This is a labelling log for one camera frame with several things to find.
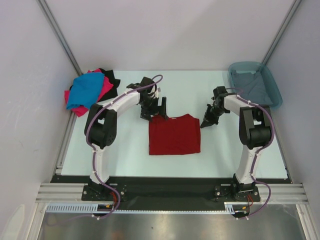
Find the grey slotted cable duct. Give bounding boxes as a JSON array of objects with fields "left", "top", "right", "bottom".
[{"left": 46, "top": 203, "right": 247, "bottom": 215}]

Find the aluminium front frame rail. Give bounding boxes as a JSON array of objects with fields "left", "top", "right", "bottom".
[{"left": 35, "top": 183, "right": 309, "bottom": 205}]

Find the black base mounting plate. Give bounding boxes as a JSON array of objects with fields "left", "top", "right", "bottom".
[{"left": 49, "top": 175, "right": 293, "bottom": 211}]

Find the left aluminium corner post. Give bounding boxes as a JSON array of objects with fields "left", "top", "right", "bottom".
[{"left": 36, "top": 0, "right": 83, "bottom": 76}]

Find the right aluminium corner post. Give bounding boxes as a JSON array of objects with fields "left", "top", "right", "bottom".
[{"left": 262, "top": 0, "right": 304, "bottom": 65}]

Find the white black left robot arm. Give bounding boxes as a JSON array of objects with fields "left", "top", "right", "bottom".
[{"left": 84, "top": 74, "right": 168, "bottom": 200}]

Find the blue t shirt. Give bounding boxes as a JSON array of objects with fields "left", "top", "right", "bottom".
[{"left": 66, "top": 72, "right": 105, "bottom": 110}]

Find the grey t shirt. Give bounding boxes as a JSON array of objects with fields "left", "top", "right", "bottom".
[{"left": 231, "top": 70, "right": 273, "bottom": 106}]

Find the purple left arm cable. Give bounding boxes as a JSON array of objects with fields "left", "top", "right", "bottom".
[{"left": 46, "top": 74, "right": 165, "bottom": 226}]

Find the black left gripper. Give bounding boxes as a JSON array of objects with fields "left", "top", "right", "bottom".
[{"left": 139, "top": 96, "right": 167, "bottom": 122}]

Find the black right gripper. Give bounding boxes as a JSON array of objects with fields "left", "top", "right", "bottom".
[{"left": 200, "top": 103, "right": 228, "bottom": 128}]

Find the black folded t shirt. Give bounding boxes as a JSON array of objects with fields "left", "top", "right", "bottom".
[{"left": 69, "top": 67, "right": 121, "bottom": 101}]

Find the aluminium corner post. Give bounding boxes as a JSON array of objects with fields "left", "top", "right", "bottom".
[
  {"left": 262, "top": 0, "right": 304, "bottom": 65},
  {"left": 36, "top": 0, "right": 83, "bottom": 76}
]

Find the red t shirt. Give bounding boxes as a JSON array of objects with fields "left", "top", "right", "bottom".
[{"left": 148, "top": 114, "right": 201, "bottom": 156}]

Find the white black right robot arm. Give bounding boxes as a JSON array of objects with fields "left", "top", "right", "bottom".
[{"left": 200, "top": 86, "right": 275, "bottom": 202}]

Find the teal plastic basket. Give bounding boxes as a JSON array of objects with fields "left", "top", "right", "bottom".
[{"left": 228, "top": 61, "right": 283, "bottom": 110}]

